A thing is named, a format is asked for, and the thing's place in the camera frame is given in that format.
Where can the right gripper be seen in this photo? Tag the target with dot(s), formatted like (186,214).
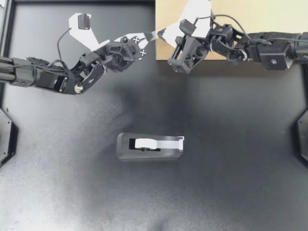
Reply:
(190,54)

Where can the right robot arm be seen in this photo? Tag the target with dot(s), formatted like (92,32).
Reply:
(269,51)

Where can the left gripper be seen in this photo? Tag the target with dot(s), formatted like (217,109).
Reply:
(118,55)

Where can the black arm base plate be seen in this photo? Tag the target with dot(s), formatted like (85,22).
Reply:
(302,139)
(8,137)

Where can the black tape dispenser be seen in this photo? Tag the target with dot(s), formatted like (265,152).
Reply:
(149,149)

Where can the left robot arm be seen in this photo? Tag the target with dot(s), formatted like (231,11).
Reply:
(36,77)

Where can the cardboard box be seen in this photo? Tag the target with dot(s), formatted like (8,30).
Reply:
(264,14)

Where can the black frame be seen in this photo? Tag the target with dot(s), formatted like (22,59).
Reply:
(6,31)

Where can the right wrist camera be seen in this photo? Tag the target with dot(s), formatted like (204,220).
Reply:
(202,21)

